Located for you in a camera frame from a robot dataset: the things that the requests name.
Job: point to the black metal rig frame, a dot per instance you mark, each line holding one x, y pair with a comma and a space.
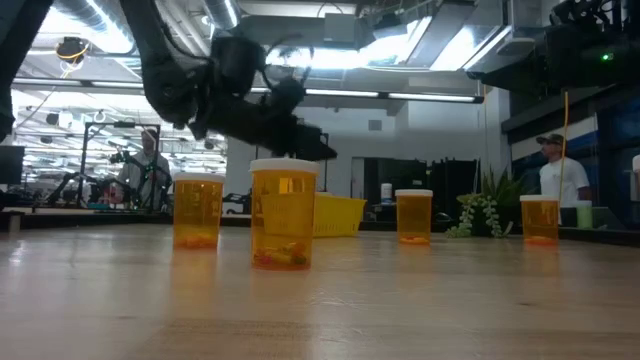
84, 165
325, 170

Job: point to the white wipes canister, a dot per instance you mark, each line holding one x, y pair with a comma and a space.
386, 193

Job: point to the person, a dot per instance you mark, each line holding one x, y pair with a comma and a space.
145, 170
560, 177

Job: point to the black cabinet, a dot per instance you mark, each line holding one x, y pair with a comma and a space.
405, 175

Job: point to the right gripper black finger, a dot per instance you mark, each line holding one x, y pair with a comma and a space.
520, 75

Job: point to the succulent plant with trailing strands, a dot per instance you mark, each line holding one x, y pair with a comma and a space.
492, 200

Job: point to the black monitor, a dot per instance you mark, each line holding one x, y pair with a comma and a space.
11, 165

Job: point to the long ceiling light bar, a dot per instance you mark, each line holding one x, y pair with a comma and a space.
340, 93

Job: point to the orange pill bottle white cap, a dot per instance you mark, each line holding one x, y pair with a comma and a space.
284, 220
539, 220
414, 217
198, 210

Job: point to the green cup white lid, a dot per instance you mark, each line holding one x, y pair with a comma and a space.
584, 216

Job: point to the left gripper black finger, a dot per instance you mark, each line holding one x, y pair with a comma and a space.
315, 145

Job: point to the black metal table frame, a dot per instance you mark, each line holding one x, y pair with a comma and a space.
75, 220

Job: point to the yellow plastic basket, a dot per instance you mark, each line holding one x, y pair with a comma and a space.
340, 215

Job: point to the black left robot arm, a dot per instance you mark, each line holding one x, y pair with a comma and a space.
165, 75

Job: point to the silver ventilation duct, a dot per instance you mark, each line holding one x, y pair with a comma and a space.
222, 12

